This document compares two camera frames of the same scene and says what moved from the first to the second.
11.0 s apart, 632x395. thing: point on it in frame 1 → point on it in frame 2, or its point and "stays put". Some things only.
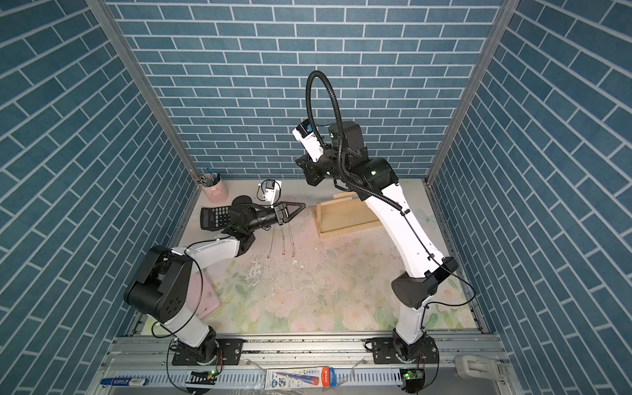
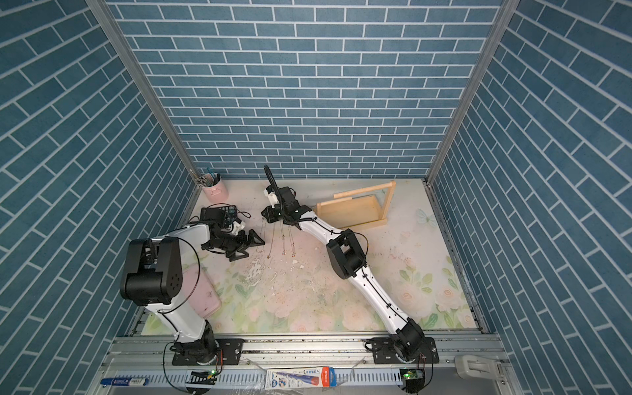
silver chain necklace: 268,256 stays put
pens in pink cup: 209,179 stays put
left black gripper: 279,210 → 242,242
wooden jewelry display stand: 346,214 stays put
